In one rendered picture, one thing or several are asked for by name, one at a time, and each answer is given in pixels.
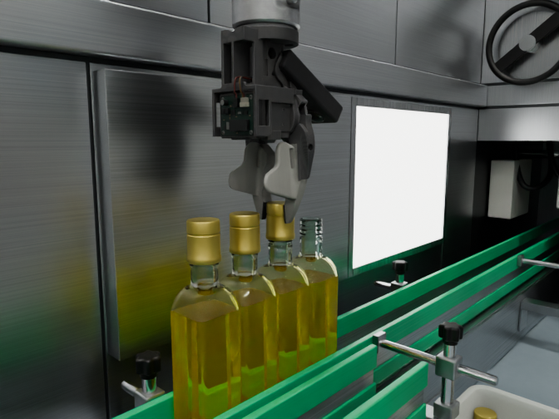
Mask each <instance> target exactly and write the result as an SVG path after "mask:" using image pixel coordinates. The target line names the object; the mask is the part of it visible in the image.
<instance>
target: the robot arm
mask: <svg viewBox="0 0 559 419"><path fill-rule="evenodd" d="M299 24H300V0H232V27H233V28H234V31H229V30H224V31H220V37H221V88H220V89H212V126H213V136H219V137H222V139H232V140H245V144H246V147H245V154H244V161H243V163H242V165H241V166H239V167H238V168H236V169H235V170H233V171H231V172H230V175H229V179H228V182H229V186H230V188H231V189H232V190H238V191H241V192H245V193H248V194H251V195H253V200H254V203H255V208H256V211H257V212H258V213H260V219H266V215H267V213H266V204H267V202H270V201H272V199H271V195H277V196H279V197H283V198H285V203H284V221H285V223H286V224H289V223H291V222H292V221H293V219H294V217H295V215H296V213H297V210H298V208H299V205H300V203H301V200H302V198H303V196H304V191H305V188H306V184H307V179H308V178H309V177H310V172H311V168H312V164H313V159H314V149H315V139H314V130H313V127H312V124H320V123H336V122H338V120H339V118H340V115H341V113H342V110H343V107H342V106H341V105H340V104H339V102H338V101H337V100H336V99H335V98H334V97H333V96H332V95H331V93H330V92H329V91H328V90H327V89H326V88H325V87H324V85H323V84H322V83H321V82H320V81H319V80H318V79H317V78H316V77H315V75H314V74H313V73H312V72H311V71H310V70H309V69H308V67H307V66H306V65H305V64H304V63H303V62H302V61H301V60H300V59H299V58H298V57H297V56H296V55H295V54H294V53H293V52H292V50H290V49H292V48H295V47H297V46H298V45H299V32H298V30H299ZM288 49H289V50H288ZM216 103H220V127H218V126H217V125H216ZM276 140H282V141H283V142H280V143H279V144H278V145H277V146H276V149H275V152H274V151H273V150H272V148H271V147H270V146H269V144H267V143H275V141H276ZM288 143H289V144H288ZM274 165H275V167H274ZM273 167H274V168H273Z"/></svg>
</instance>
